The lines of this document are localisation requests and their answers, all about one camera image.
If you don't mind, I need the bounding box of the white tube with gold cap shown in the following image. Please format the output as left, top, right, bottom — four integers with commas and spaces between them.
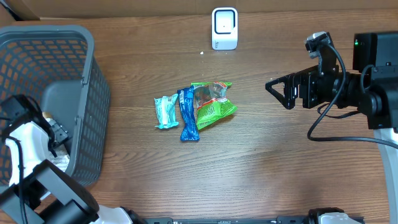
42, 112, 70, 172

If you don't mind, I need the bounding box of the green gummy candy bag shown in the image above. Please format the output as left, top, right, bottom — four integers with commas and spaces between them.
191, 82, 237, 130

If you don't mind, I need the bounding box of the mint green white packet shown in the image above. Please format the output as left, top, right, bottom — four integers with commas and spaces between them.
154, 93, 179, 129

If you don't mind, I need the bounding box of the blue snack packet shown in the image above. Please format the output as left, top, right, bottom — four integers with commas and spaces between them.
177, 86, 200, 141

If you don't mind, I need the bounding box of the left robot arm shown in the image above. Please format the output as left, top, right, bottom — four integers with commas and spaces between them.
1, 95, 140, 223

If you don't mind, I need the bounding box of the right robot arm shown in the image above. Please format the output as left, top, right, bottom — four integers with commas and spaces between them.
265, 31, 397, 223

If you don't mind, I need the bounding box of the white barcode scanner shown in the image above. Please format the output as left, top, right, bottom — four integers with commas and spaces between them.
211, 7, 238, 50

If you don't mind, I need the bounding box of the grey plastic mesh basket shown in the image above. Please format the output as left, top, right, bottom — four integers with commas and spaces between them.
1, 26, 111, 186

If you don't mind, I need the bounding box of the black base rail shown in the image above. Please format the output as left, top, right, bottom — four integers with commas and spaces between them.
144, 215, 310, 224

